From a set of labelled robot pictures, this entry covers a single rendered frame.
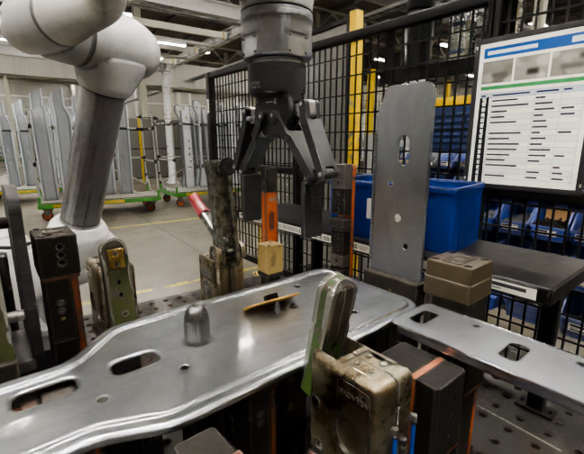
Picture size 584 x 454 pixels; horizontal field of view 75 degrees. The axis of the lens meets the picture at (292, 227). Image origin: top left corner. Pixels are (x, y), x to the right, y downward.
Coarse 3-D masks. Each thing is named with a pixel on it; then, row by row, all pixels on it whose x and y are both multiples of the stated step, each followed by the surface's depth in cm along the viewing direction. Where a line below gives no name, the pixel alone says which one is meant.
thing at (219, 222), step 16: (208, 160) 62; (224, 160) 60; (208, 176) 63; (224, 176) 64; (208, 192) 64; (224, 192) 64; (224, 208) 65; (224, 224) 65; (224, 256) 64; (240, 256) 65
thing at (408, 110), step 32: (384, 96) 68; (416, 96) 63; (384, 128) 69; (416, 128) 64; (384, 160) 70; (416, 160) 64; (384, 192) 70; (416, 192) 65; (384, 224) 72; (416, 224) 66; (384, 256) 73; (416, 256) 67
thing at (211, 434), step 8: (200, 432) 34; (208, 432) 34; (216, 432) 34; (184, 440) 33; (192, 440) 33; (200, 440) 33; (208, 440) 33; (216, 440) 33; (224, 440) 33; (176, 448) 32; (184, 448) 32; (192, 448) 32; (200, 448) 32; (208, 448) 32; (216, 448) 32; (224, 448) 32; (232, 448) 32
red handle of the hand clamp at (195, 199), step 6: (192, 198) 71; (198, 198) 71; (192, 204) 71; (198, 204) 70; (204, 204) 70; (198, 210) 69; (204, 210) 69; (198, 216) 70; (204, 216) 69; (210, 216) 69; (204, 222) 69; (210, 222) 68; (210, 228) 67; (228, 246) 65; (228, 252) 64
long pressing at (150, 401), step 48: (288, 288) 65; (144, 336) 49; (240, 336) 49; (288, 336) 49; (0, 384) 39; (48, 384) 39; (96, 384) 39; (144, 384) 39; (192, 384) 39; (240, 384) 40; (0, 432) 33; (48, 432) 33; (96, 432) 33; (144, 432) 34
